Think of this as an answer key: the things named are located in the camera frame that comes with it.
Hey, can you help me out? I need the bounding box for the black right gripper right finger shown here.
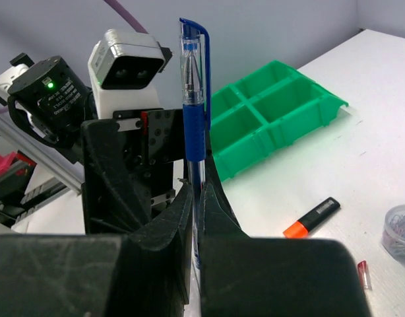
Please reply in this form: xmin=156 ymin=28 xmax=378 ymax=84
xmin=199 ymin=184 xmax=371 ymax=316

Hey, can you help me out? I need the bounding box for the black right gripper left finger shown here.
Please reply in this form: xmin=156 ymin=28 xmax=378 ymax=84
xmin=0 ymin=185 xmax=191 ymax=316

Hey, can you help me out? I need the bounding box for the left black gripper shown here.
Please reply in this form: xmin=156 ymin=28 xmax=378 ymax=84
xmin=81 ymin=108 xmax=242 ymax=234

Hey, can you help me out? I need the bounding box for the red transparent pen cap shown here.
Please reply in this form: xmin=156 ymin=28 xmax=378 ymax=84
xmin=357 ymin=260 xmax=372 ymax=291

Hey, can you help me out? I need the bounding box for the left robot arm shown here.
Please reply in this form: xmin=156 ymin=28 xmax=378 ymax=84
xmin=3 ymin=54 xmax=192 ymax=234

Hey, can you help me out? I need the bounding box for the orange-capped black highlighter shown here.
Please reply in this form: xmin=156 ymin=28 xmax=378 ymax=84
xmin=283 ymin=197 xmax=340 ymax=238

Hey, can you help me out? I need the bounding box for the green four-compartment plastic bin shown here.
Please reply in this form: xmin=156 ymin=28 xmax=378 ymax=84
xmin=210 ymin=60 xmax=348 ymax=181

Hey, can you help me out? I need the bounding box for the clear jar of paperclips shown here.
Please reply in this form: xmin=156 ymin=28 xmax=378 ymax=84
xmin=381 ymin=205 xmax=405 ymax=260

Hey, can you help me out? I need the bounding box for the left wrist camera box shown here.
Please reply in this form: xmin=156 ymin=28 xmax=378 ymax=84
xmin=87 ymin=29 xmax=173 ymax=119

